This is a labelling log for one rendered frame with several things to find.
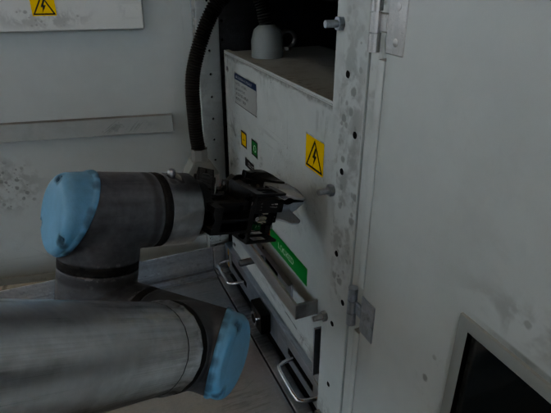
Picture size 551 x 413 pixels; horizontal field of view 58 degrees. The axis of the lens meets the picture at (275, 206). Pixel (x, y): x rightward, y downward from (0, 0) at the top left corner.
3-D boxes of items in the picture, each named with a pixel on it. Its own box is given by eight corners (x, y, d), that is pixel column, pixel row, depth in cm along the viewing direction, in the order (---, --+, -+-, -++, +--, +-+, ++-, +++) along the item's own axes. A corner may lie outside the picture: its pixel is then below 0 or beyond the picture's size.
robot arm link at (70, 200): (34, 249, 57) (36, 162, 55) (136, 240, 65) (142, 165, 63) (60, 275, 50) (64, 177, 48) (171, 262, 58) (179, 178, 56)
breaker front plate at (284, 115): (321, 392, 83) (336, 112, 62) (229, 252, 123) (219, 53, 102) (327, 389, 83) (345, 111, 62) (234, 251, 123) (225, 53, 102)
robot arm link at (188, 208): (136, 229, 65) (145, 158, 62) (170, 227, 68) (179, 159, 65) (168, 258, 59) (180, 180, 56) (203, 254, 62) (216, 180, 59)
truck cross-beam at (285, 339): (326, 424, 83) (328, 398, 80) (225, 262, 127) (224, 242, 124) (352, 415, 84) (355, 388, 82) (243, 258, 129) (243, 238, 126)
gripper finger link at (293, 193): (323, 211, 75) (276, 213, 69) (297, 197, 79) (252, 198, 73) (327, 191, 74) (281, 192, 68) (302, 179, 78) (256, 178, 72)
